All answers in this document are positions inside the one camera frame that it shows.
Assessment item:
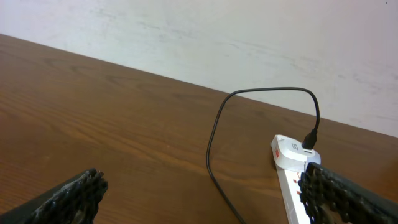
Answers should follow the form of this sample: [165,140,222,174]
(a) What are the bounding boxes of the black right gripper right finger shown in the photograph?
[298,162,397,224]

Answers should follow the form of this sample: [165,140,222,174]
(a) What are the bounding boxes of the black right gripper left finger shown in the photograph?
[1,168,108,224]

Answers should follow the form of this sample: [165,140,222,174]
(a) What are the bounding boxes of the black charging cable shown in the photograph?
[205,86,321,224]

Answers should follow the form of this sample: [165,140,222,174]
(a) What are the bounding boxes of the white USB charger adapter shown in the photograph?
[271,135,321,172]

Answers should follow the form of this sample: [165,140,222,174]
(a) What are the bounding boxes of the white power strip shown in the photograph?
[275,165,310,224]

